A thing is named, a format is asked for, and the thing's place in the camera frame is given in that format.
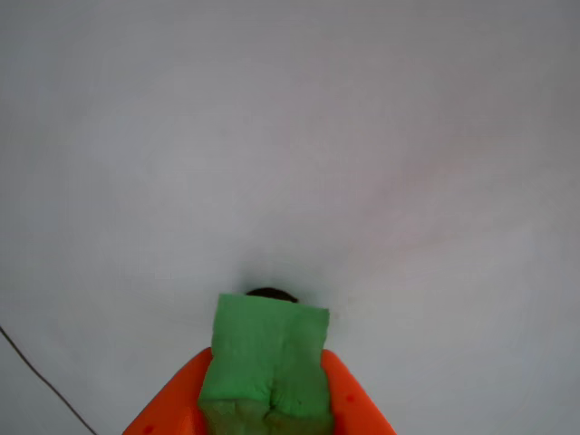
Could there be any green foam block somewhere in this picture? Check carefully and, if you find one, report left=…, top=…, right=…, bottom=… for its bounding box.
left=198, top=293, right=337, bottom=435

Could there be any white paper sheet with lines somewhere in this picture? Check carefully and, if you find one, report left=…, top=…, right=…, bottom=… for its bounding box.
left=0, top=0, right=580, bottom=435

